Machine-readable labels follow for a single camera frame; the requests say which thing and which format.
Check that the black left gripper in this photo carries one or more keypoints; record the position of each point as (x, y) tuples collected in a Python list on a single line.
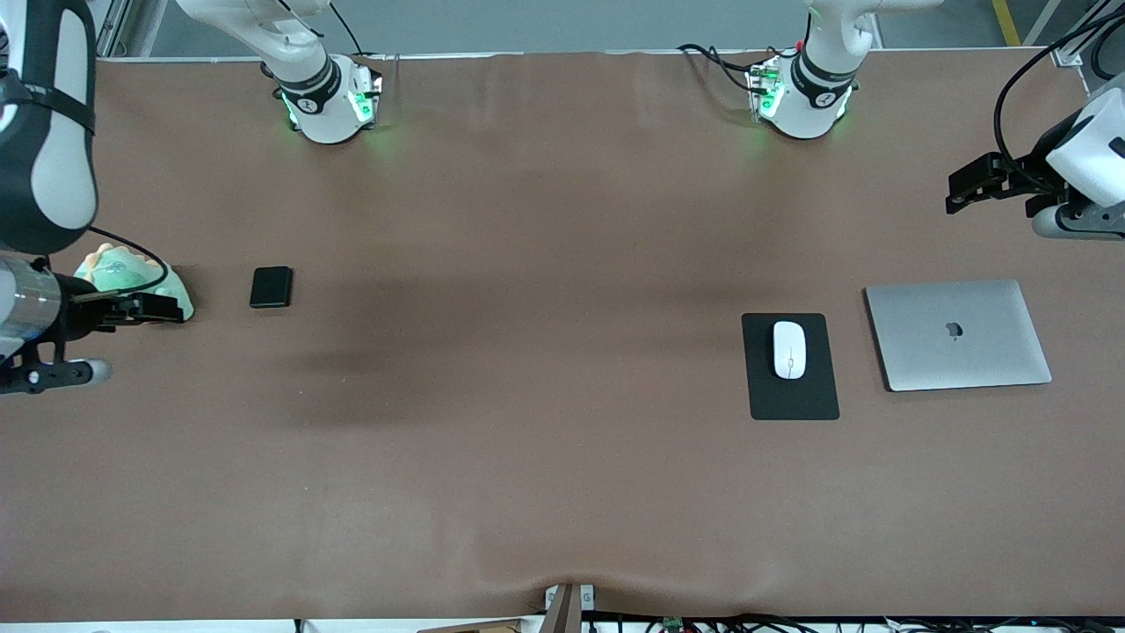
[(1034, 177)]

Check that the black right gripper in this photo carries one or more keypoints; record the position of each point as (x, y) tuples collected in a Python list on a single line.
[(79, 314)]

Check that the small black box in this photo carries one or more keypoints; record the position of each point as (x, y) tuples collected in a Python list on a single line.
[(271, 287)]

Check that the white computer mouse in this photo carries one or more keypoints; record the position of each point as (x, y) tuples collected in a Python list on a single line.
[(789, 352)]

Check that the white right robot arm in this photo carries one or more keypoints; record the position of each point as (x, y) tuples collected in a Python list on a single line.
[(53, 176)]

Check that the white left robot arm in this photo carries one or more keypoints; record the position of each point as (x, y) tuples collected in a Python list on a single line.
[(817, 97)]

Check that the black mouse pad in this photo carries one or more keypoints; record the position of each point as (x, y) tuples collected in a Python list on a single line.
[(756, 396)]

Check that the green plush dinosaur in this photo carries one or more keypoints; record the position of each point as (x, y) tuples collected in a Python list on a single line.
[(114, 272)]

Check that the silver laptop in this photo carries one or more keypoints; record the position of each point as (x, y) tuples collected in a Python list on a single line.
[(958, 352)]

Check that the brown table cover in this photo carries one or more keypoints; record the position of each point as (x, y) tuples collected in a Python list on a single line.
[(439, 483)]

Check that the brown wooden stand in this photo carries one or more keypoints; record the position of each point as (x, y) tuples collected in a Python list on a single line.
[(562, 615)]

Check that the green circuit board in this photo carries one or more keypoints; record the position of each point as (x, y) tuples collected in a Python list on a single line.
[(673, 626)]

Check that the aluminium frame profile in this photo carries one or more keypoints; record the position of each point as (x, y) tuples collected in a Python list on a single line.
[(112, 35), (1068, 54)]

